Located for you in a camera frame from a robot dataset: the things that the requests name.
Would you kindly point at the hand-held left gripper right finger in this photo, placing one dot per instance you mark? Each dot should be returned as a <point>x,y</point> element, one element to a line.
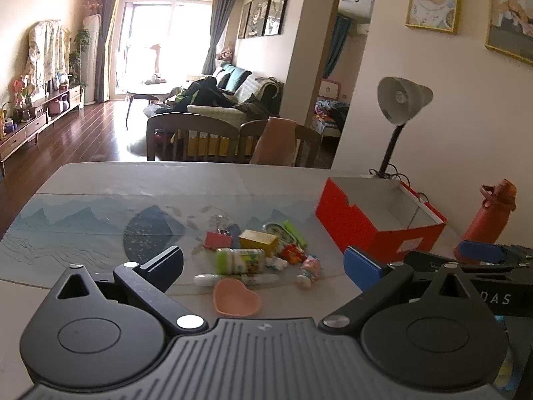
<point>362,268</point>

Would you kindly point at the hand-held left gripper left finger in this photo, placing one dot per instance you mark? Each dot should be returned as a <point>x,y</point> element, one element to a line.
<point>166,266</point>

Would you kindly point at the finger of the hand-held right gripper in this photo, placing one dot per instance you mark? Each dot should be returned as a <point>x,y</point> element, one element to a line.
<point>479,252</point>
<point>429,260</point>

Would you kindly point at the red cardboard box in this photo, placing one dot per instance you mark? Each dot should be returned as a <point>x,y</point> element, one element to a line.
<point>354,225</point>

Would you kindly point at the red binder clip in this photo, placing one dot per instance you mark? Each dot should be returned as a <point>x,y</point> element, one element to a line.
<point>216,240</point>

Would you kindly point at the green-labelled plastic bottle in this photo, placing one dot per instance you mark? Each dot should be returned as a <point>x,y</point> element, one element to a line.
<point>239,261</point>

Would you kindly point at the pink heart-shaped dish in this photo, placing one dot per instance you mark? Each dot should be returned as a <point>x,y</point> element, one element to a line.
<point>235,300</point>

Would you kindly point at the bright green plastic bar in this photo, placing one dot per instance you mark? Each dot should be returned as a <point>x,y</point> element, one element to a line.
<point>293,231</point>

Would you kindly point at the slim white tube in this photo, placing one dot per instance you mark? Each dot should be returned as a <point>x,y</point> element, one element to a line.
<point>250,279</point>

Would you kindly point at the small yellow box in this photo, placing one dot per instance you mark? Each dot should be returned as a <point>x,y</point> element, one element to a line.
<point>258,239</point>

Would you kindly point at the red water bottle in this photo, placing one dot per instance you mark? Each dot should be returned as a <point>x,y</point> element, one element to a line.
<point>487,221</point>

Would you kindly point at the printed blue table mat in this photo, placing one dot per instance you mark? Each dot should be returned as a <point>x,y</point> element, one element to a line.
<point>83,233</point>

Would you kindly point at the oval white green case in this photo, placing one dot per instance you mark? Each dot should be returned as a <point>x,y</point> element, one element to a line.
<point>275,230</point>

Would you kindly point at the wooden dining chair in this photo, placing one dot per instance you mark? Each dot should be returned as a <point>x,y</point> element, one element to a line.
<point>195,121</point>
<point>308,137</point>

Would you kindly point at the bed with colourful bedding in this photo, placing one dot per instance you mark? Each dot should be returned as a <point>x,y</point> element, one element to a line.
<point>329,125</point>

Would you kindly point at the pink towel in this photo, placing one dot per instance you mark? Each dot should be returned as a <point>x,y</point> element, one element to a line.
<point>272,141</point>

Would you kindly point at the sofa with blankets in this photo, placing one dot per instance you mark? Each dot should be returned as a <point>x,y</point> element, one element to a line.
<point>216,114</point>

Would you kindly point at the white desk lamp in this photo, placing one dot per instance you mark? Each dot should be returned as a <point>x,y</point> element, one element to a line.
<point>399,96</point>

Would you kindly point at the white coffee table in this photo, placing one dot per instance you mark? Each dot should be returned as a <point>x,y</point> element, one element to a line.
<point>145,90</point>

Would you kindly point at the wooden TV cabinet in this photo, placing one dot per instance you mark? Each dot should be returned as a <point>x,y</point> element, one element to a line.
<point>25,127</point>

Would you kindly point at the white standing air conditioner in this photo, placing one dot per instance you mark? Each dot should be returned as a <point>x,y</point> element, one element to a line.
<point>89,71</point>

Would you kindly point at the pink plush toy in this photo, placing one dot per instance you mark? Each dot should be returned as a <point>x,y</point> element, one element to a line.
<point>225,53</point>

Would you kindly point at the red potted flowers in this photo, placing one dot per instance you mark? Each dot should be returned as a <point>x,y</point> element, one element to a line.
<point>21,87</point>

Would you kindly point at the grey curtain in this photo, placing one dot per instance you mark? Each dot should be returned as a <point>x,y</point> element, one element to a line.
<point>216,21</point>
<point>106,41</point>

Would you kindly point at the green potted plant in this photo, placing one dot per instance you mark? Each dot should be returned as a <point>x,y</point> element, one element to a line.
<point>81,39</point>

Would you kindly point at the yellow-framed figure picture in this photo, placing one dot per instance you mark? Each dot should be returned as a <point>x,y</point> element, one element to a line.
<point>512,8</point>

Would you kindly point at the floral fabric-covered rack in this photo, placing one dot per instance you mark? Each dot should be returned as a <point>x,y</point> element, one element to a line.
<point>46,50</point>

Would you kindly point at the dark framed picture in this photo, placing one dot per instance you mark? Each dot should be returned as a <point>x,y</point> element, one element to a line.
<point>260,14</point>
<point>277,8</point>
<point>245,21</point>

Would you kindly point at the pink artificial flower bunch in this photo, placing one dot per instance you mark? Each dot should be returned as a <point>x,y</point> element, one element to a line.
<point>92,5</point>

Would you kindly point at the white wall air conditioner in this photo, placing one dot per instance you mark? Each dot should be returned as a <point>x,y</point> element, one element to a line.
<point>362,30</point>

